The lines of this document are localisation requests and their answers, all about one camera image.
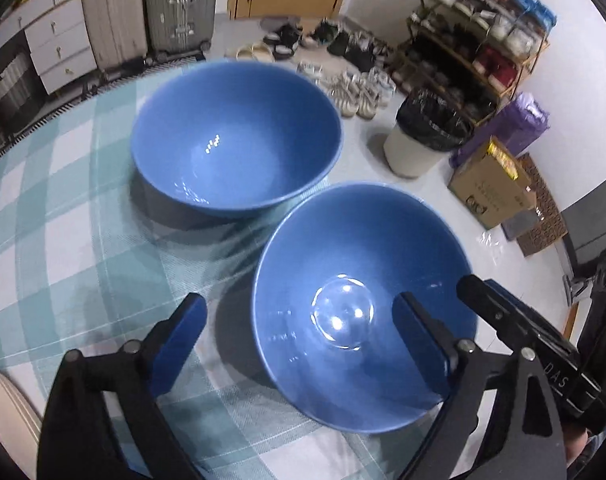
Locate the white drawer desk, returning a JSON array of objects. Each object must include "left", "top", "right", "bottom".
[{"left": 0, "top": 0, "right": 98, "bottom": 94}]

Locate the shoe rack with shoes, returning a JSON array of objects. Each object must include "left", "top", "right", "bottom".
[{"left": 395, "top": 0, "right": 557, "bottom": 128}]

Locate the white trash bin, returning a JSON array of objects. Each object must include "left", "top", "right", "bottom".
[{"left": 383, "top": 88, "right": 474, "bottom": 179}]

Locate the right hand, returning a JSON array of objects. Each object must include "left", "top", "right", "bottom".
[{"left": 564, "top": 426, "right": 604, "bottom": 474}]

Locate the cardboard box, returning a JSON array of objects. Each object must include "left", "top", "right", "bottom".
[{"left": 448, "top": 136, "right": 536, "bottom": 230}]

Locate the beige suitcase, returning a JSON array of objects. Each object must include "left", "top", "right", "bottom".
[{"left": 82, "top": 0, "right": 148, "bottom": 72}]

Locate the large cream plate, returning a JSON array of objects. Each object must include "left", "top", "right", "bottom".
[{"left": 0, "top": 373, "right": 41, "bottom": 479}]

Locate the silver grey suitcase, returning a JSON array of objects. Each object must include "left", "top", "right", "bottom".
[{"left": 146, "top": 0, "right": 215, "bottom": 58}]

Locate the blue bowl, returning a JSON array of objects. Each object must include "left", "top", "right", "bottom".
[
  {"left": 130, "top": 60, "right": 344, "bottom": 218},
  {"left": 251, "top": 182, "right": 478, "bottom": 434}
]

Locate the purple bag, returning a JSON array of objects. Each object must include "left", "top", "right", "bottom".
[{"left": 449, "top": 92, "right": 550, "bottom": 168}]

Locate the woven laundry basket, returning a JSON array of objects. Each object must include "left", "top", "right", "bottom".
[{"left": 0, "top": 52, "right": 39, "bottom": 117}]

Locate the teal plaid tablecloth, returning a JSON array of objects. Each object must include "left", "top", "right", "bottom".
[{"left": 0, "top": 70, "right": 429, "bottom": 479}]

